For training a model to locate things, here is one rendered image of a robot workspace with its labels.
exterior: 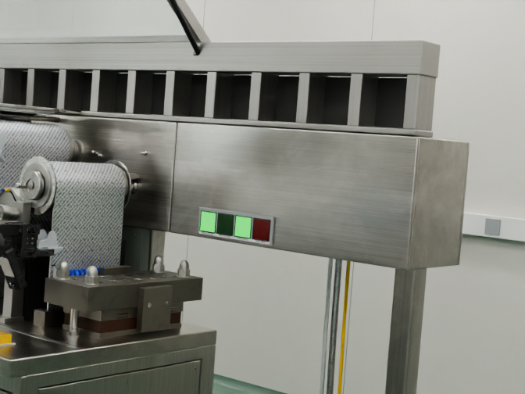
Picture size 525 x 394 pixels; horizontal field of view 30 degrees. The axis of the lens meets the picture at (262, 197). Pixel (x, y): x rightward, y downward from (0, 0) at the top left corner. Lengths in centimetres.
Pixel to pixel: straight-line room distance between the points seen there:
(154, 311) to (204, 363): 22
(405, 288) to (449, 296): 242
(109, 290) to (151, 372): 23
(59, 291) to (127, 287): 16
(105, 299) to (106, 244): 28
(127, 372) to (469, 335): 264
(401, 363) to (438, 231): 35
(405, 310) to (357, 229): 26
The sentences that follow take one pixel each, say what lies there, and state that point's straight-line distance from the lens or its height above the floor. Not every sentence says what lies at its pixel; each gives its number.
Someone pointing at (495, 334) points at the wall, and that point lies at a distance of 473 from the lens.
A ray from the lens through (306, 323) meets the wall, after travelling 530.
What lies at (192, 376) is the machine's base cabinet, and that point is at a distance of 259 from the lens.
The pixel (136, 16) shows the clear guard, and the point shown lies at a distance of 276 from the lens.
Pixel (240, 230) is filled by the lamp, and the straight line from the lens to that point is 249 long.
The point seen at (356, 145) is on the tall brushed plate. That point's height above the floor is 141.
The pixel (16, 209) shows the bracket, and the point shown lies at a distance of 255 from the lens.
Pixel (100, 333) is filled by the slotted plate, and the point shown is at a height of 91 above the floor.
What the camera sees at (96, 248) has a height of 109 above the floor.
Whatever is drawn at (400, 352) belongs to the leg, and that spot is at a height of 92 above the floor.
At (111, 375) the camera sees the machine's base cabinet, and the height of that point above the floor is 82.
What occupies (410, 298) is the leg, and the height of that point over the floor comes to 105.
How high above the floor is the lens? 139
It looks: 3 degrees down
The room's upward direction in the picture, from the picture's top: 4 degrees clockwise
